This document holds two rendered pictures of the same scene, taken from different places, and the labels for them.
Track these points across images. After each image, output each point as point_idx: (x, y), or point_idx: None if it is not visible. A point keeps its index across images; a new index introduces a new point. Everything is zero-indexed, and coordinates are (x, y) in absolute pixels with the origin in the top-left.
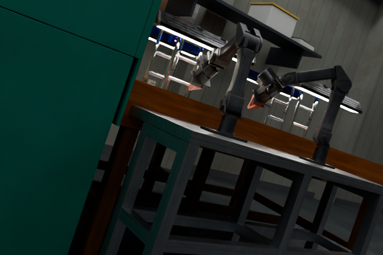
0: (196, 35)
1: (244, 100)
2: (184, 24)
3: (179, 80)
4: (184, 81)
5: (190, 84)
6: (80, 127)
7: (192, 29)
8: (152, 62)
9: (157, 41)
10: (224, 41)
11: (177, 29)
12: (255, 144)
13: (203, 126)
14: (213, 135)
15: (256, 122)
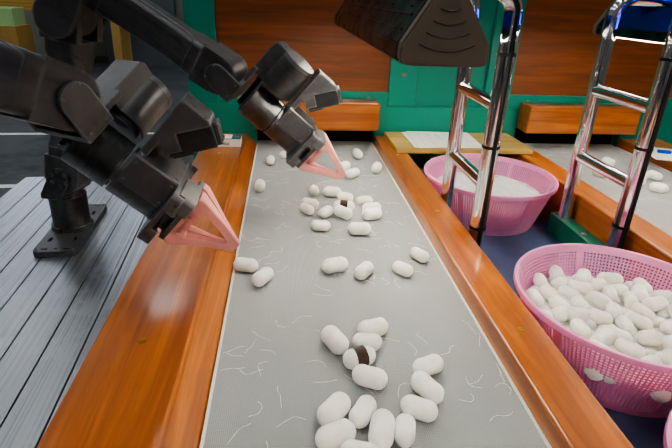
0: (349, 15)
1: (44, 156)
2: None
3: (461, 166)
4: (470, 171)
5: (476, 182)
6: None
7: (356, 1)
8: (583, 127)
9: (596, 53)
10: None
11: (339, 19)
12: (62, 299)
13: (96, 204)
14: (30, 198)
15: (133, 274)
